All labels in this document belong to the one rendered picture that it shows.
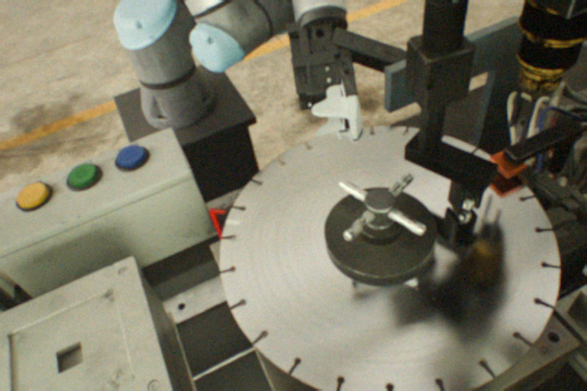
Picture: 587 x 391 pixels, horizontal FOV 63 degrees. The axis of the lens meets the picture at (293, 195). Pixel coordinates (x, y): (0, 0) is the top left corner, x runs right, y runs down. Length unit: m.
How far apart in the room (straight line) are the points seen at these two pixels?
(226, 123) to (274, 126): 1.14
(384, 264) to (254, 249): 0.13
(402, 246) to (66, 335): 0.37
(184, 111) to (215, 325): 0.46
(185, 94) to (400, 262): 0.63
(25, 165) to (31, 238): 1.74
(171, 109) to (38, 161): 1.50
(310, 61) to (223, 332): 0.38
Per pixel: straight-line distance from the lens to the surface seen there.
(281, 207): 0.52
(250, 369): 0.65
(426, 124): 0.45
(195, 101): 0.98
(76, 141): 2.41
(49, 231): 0.70
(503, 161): 0.55
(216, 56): 0.72
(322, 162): 0.56
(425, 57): 0.40
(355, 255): 0.46
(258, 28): 0.76
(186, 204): 0.71
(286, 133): 2.06
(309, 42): 0.70
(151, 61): 0.93
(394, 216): 0.44
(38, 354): 0.59
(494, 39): 0.70
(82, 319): 0.59
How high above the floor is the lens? 1.35
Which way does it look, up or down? 48 degrees down
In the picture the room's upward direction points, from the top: 11 degrees counter-clockwise
